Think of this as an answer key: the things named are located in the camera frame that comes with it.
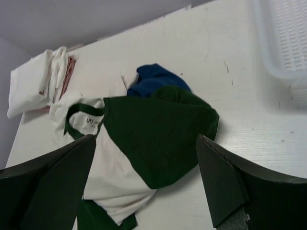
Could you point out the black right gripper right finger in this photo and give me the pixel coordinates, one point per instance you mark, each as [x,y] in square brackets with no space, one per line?
[242,195]

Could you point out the green and white t-shirt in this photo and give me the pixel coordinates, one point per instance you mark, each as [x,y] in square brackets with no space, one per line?
[142,144]

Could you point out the blue t-shirt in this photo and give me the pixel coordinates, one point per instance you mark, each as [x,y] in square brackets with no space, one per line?
[152,77]

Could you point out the white plastic basket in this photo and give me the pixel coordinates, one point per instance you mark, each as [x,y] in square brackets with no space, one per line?
[282,37]

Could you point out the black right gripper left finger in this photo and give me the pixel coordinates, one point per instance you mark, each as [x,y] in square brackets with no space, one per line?
[44,193]

